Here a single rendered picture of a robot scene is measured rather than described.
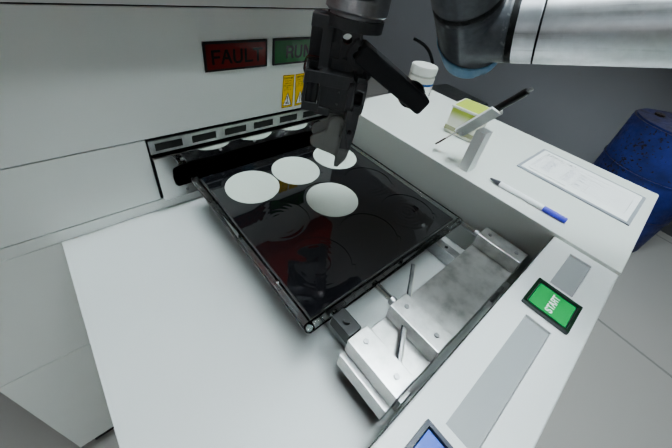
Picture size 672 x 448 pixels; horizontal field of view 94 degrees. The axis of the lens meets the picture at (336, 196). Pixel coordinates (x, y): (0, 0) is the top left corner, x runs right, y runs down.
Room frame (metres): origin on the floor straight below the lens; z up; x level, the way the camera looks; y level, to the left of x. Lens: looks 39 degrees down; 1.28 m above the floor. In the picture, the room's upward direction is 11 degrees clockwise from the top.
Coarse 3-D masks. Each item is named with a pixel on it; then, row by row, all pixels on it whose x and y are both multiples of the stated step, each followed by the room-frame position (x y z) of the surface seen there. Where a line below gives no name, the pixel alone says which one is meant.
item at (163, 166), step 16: (272, 128) 0.61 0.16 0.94; (288, 128) 0.63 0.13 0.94; (304, 128) 0.66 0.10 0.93; (208, 144) 0.50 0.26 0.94; (224, 144) 0.51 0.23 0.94; (240, 144) 0.54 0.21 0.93; (256, 144) 0.57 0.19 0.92; (160, 160) 0.43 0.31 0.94; (176, 160) 0.45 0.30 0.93; (192, 160) 0.47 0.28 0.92; (256, 160) 0.57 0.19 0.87; (160, 176) 0.42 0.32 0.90; (176, 192) 0.44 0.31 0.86
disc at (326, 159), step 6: (318, 150) 0.62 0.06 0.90; (318, 156) 0.60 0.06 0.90; (324, 156) 0.60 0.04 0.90; (330, 156) 0.60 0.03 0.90; (348, 156) 0.62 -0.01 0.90; (354, 156) 0.62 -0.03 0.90; (318, 162) 0.57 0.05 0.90; (324, 162) 0.58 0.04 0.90; (330, 162) 0.58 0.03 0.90; (342, 162) 0.59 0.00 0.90; (348, 162) 0.59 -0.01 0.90; (354, 162) 0.60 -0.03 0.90; (336, 168) 0.56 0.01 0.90; (342, 168) 0.57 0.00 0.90
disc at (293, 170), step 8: (280, 160) 0.55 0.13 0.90; (288, 160) 0.56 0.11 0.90; (296, 160) 0.56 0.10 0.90; (304, 160) 0.57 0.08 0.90; (272, 168) 0.52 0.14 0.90; (280, 168) 0.52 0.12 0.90; (288, 168) 0.53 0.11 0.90; (296, 168) 0.53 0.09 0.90; (304, 168) 0.54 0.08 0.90; (312, 168) 0.54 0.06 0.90; (280, 176) 0.50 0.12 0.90; (288, 176) 0.50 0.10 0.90; (296, 176) 0.51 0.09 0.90; (304, 176) 0.51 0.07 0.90; (312, 176) 0.52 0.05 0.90; (296, 184) 0.48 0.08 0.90
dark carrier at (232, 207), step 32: (224, 192) 0.42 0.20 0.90; (288, 192) 0.45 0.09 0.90; (384, 192) 0.51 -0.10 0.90; (256, 224) 0.36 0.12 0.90; (288, 224) 0.37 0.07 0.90; (320, 224) 0.38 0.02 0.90; (352, 224) 0.40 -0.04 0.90; (384, 224) 0.41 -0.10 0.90; (416, 224) 0.43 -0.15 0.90; (288, 256) 0.30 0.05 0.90; (320, 256) 0.31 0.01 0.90; (352, 256) 0.33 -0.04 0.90; (384, 256) 0.34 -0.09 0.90; (288, 288) 0.25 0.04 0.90; (320, 288) 0.26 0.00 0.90; (352, 288) 0.27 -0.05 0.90
